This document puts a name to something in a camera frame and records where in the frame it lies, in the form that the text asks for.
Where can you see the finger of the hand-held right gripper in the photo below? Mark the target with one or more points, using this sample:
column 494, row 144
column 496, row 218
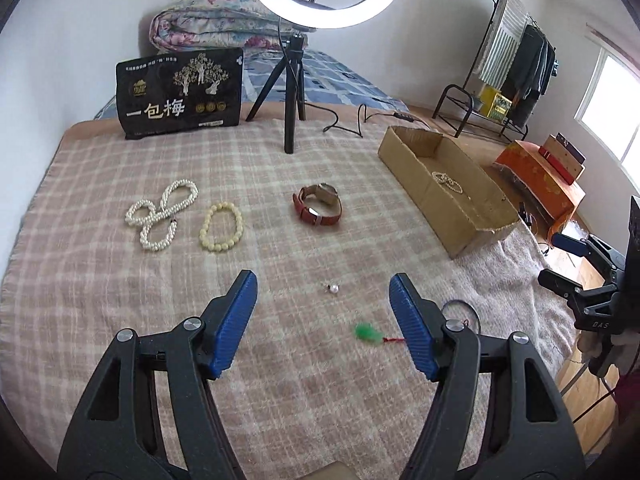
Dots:
column 560, row 282
column 570, row 242

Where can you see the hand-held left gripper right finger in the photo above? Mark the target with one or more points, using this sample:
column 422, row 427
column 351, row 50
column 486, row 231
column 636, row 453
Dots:
column 410, row 325

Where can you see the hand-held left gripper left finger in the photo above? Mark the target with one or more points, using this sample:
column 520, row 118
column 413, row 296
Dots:
column 235, row 325

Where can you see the green feather pendant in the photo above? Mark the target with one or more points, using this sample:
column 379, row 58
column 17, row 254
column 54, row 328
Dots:
column 367, row 334

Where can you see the small pearl earring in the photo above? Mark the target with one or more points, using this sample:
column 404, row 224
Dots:
column 333, row 288

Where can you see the cardboard box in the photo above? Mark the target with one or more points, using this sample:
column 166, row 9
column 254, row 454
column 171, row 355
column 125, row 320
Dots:
column 425, row 200

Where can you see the person's right hand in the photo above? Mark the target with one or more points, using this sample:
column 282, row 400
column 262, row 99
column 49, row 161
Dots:
column 590, row 345

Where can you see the small black floor tripod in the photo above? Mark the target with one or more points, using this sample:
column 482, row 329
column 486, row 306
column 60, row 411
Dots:
column 525, row 215

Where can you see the orange cloth covered table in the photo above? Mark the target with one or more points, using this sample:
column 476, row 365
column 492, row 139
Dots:
column 540, row 175

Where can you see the cardboard and red boxes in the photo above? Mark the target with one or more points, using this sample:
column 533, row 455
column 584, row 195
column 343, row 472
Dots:
column 570, row 165

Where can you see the red box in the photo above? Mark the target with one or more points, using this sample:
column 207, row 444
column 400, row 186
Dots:
column 555, row 164

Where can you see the dark navy box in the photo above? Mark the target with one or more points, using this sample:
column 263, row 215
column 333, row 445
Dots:
column 569, row 146

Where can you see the window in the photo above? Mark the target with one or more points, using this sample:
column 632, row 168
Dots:
column 607, row 105

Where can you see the yellow crate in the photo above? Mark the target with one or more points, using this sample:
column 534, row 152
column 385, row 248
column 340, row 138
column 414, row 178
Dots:
column 495, row 102

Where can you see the grey plant pot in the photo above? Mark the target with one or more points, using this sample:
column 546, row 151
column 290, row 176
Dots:
column 476, row 103

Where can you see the dark hanging clothes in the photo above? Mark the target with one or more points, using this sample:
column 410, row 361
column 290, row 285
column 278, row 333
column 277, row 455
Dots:
column 532, row 67

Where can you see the black clothes rack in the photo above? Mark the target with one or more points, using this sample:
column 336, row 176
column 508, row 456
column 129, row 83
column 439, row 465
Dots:
column 452, row 97

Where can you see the striped hanging cloth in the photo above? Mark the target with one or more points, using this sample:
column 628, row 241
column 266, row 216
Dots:
column 500, row 45

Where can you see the black snack bag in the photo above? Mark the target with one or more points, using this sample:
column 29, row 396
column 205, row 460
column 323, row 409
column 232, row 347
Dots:
column 180, row 105

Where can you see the blue patterned bed sheet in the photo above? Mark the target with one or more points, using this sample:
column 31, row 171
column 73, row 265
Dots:
column 340, row 75

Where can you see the folded floral quilt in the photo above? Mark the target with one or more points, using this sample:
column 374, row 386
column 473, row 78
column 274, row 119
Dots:
column 210, row 20

